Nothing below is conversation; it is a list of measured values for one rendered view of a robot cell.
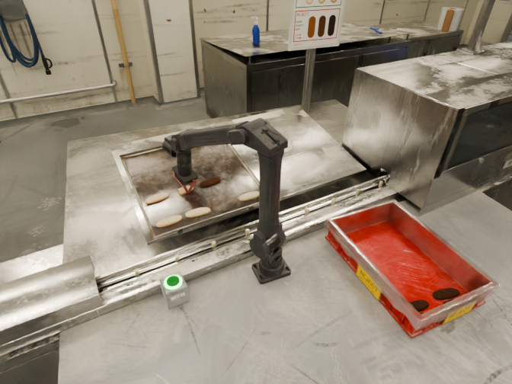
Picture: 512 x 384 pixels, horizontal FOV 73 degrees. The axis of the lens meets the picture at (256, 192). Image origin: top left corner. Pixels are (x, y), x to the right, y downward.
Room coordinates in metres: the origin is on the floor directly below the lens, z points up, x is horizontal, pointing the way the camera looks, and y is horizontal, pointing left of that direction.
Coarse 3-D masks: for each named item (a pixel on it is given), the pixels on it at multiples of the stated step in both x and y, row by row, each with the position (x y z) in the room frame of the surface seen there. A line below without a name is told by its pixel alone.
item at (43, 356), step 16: (496, 192) 1.44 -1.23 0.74; (32, 256) 0.88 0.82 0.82; (48, 256) 0.88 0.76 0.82; (0, 272) 0.81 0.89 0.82; (16, 272) 0.81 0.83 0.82; (32, 272) 0.81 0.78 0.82; (16, 352) 0.52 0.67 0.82; (32, 352) 0.54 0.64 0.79; (48, 352) 0.56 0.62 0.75; (0, 368) 0.49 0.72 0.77; (16, 368) 0.51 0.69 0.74; (32, 368) 0.53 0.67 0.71; (48, 368) 0.54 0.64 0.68
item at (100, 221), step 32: (160, 128) 1.94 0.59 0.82; (192, 128) 1.95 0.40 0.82; (96, 160) 1.56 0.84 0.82; (96, 192) 1.28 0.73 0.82; (320, 192) 1.30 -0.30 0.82; (64, 224) 1.06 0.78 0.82; (96, 224) 1.06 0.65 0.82; (128, 224) 1.06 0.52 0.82; (224, 224) 1.07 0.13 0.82; (64, 256) 0.88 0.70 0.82; (96, 256) 0.88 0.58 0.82; (128, 256) 0.89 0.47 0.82
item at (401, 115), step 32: (384, 64) 1.66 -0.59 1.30; (416, 64) 1.67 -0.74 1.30; (448, 64) 1.68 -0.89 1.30; (480, 64) 1.69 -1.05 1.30; (352, 96) 1.59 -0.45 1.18; (384, 96) 1.43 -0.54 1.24; (416, 96) 1.30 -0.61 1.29; (448, 96) 1.26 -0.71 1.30; (480, 96) 1.27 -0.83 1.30; (352, 128) 1.55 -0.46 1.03; (384, 128) 1.39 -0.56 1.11; (416, 128) 1.26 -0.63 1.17; (448, 128) 1.15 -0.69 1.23; (384, 160) 1.35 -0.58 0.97; (416, 160) 1.22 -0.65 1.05; (448, 160) 1.16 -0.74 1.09; (416, 192) 1.18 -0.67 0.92; (448, 192) 1.21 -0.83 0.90
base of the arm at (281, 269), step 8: (280, 256) 0.82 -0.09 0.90; (256, 264) 0.84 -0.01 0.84; (264, 264) 0.81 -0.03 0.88; (272, 264) 0.79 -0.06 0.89; (280, 264) 0.81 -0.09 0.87; (256, 272) 0.81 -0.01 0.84; (264, 272) 0.79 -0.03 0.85; (272, 272) 0.78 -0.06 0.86; (280, 272) 0.80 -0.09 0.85; (288, 272) 0.81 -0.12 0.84; (264, 280) 0.77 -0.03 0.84; (272, 280) 0.78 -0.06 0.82
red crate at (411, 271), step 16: (384, 224) 1.08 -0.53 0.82; (352, 240) 0.98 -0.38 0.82; (368, 240) 0.99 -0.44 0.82; (384, 240) 0.99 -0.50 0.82; (400, 240) 0.99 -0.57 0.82; (368, 256) 0.90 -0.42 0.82; (384, 256) 0.90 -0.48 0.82; (400, 256) 0.90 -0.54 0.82; (416, 256) 0.90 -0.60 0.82; (384, 272) 0.83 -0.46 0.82; (400, 272) 0.83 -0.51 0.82; (416, 272) 0.83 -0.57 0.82; (432, 272) 0.83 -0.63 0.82; (400, 288) 0.76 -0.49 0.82; (416, 288) 0.76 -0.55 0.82; (432, 288) 0.76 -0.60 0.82; (464, 288) 0.76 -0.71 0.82; (384, 304) 0.69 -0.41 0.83; (432, 304) 0.70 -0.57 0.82; (480, 304) 0.69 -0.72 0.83; (400, 320) 0.63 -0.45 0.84
